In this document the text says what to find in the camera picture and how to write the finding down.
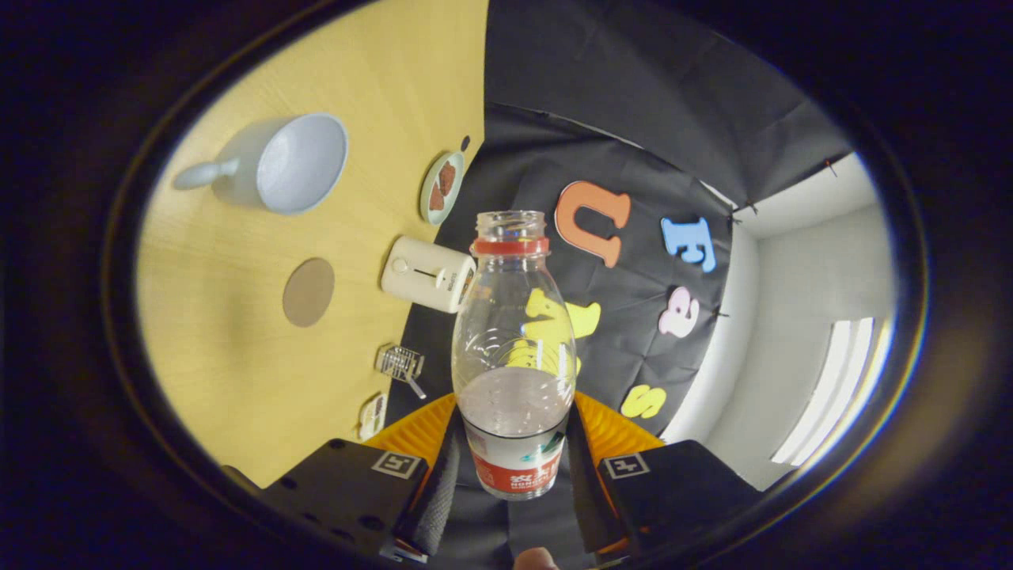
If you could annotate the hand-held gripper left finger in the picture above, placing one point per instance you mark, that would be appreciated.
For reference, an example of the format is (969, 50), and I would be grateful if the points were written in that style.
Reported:
(435, 499)

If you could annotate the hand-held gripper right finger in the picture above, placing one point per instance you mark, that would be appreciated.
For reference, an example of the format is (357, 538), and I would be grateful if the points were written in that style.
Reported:
(681, 483)

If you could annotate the clear plastic juice bottle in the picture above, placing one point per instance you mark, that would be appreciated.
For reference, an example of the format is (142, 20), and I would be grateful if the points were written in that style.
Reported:
(514, 412)

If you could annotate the round brown coaster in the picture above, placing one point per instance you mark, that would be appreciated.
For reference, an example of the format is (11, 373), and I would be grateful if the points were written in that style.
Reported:
(309, 293)

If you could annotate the pale grey cup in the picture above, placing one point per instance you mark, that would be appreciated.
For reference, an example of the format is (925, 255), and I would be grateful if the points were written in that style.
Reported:
(301, 166)

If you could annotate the white divided dish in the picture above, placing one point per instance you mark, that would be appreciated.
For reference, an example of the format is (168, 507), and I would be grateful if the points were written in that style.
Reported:
(372, 417)

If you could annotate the long ceiling light panel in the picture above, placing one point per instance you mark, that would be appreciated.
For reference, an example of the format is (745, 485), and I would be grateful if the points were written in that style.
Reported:
(839, 388)

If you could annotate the white toaster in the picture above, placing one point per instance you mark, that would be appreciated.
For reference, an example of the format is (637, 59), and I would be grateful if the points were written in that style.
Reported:
(419, 273)

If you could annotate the wooden table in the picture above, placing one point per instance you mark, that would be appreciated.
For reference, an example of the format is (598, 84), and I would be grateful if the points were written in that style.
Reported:
(237, 356)

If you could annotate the pale green plate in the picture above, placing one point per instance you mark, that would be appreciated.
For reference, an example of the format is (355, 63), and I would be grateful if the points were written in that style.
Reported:
(427, 214)

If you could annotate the brown meat slice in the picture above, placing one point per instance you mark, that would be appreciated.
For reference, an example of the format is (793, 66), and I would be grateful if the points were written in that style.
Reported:
(435, 198)
(448, 178)

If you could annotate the black backdrop cloth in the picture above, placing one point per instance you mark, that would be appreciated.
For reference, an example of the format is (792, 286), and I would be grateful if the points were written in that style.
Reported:
(633, 119)

